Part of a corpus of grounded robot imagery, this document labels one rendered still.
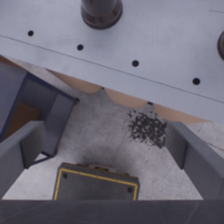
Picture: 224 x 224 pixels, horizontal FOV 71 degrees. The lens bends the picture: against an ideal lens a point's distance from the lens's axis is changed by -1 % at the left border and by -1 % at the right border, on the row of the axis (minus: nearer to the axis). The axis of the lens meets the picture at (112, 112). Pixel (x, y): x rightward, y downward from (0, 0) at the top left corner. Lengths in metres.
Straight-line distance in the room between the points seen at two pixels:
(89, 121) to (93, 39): 1.41
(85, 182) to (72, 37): 1.24
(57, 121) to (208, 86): 1.50
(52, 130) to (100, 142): 0.49
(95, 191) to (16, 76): 1.02
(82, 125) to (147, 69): 1.46
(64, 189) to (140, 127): 0.89
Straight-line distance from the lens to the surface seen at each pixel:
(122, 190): 1.42
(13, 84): 1.03
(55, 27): 0.39
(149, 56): 0.32
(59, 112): 1.68
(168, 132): 0.16
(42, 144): 0.17
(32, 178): 2.02
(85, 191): 1.47
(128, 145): 1.66
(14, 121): 1.14
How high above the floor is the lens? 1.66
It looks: 81 degrees down
